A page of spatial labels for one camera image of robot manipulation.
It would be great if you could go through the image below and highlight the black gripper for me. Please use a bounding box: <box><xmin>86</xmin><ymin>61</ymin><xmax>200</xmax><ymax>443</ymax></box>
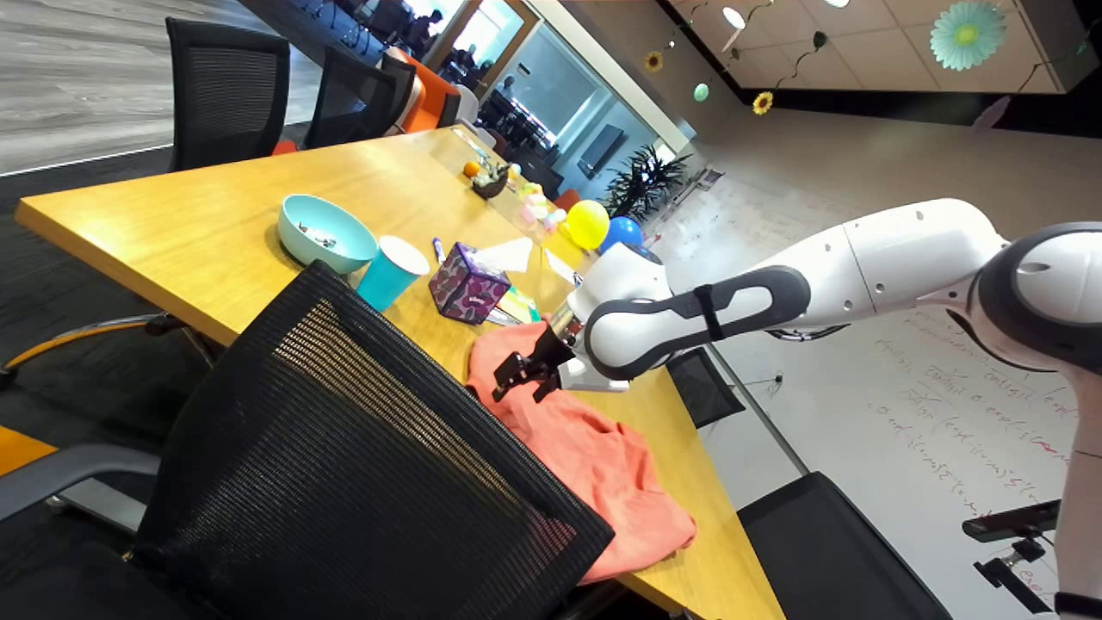
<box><xmin>489</xmin><ymin>326</ymin><xmax>577</xmax><ymax>405</ymax></box>

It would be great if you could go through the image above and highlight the orange sweatshirt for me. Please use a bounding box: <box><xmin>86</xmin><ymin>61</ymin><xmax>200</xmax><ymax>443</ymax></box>
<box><xmin>463</xmin><ymin>319</ymin><xmax>698</xmax><ymax>589</ymax></box>

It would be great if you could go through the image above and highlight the black mesh office chair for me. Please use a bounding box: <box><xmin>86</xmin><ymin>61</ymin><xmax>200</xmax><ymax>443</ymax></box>
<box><xmin>736</xmin><ymin>468</ymin><xmax>959</xmax><ymax>620</ymax></box>
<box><xmin>0</xmin><ymin>259</ymin><xmax>618</xmax><ymax>620</ymax></box>

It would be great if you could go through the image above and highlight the orange chair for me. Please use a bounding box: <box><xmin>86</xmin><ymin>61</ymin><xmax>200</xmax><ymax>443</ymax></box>
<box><xmin>389</xmin><ymin>55</ymin><xmax>463</xmax><ymax>133</ymax></box>

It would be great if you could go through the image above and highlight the green book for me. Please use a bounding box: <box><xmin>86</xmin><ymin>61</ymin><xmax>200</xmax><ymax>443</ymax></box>
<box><xmin>494</xmin><ymin>286</ymin><xmax>543</xmax><ymax>332</ymax></box>

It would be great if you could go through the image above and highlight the purple tissue box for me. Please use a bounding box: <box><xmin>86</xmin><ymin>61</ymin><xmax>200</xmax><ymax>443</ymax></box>
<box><xmin>426</xmin><ymin>239</ymin><xmax>512</xmax><ymax>326</ymax></box>

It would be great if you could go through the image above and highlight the teal cup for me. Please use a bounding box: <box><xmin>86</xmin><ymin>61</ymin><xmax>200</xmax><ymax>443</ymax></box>
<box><xmin>352</xmin><ymin>234</ymin><xmax>434</xmax><ymax>317</ymax></box>

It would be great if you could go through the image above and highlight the yellow balloon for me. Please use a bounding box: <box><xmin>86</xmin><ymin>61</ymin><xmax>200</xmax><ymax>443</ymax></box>
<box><xmin>558</xmin><ymin>197</ymin><xmax>613</xmax><ymax>256</ymax></box>

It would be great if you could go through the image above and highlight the clear plastic bottle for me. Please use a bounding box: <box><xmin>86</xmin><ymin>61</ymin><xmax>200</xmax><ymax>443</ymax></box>
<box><xmin>503</xmin><ymin>170</ymin><xmax>565</xmax><ymax>239</ymax></box>

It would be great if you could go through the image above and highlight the blue balloon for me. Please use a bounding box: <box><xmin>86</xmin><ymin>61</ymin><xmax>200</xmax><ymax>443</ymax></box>
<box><xmin>603</xmin><ymin>213</ymin><xmax>647</xmax><ymax>256</ymax></box>

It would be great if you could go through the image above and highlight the small dark bowl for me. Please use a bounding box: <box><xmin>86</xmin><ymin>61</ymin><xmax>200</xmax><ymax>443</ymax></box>
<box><xmin>463</xmin><ymin>155</ymin><xmax>512</xmax><ymax>199</ymax></box>

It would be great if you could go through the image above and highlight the green potted plant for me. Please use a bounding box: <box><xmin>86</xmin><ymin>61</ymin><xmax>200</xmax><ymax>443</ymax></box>
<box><xmin>603</xmin><ymin>141</ymin><xmax>698</xmax><ymax>221</ymax></box>

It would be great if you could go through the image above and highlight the teal bowl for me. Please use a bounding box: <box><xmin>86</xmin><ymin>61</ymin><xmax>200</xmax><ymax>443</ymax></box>
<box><xmin>272</xmin><ymin>188</ymin><xmax>383</xmax><ymax>275</ymax></box>

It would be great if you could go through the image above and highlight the teal flower ceiling decoration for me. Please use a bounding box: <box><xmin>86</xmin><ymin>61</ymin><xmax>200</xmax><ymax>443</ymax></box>
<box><xmin>925</xmin><ymin>0</ymin><xmax>1014</xmax><ymax>77</ymax></box>

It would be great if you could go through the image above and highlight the black stand frame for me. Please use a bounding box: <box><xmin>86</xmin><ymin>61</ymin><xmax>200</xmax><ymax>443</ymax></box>
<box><xmin>962</xmin><ymin>497</ymin><xmax>1064</xmax><ymax>616</ymax></box>

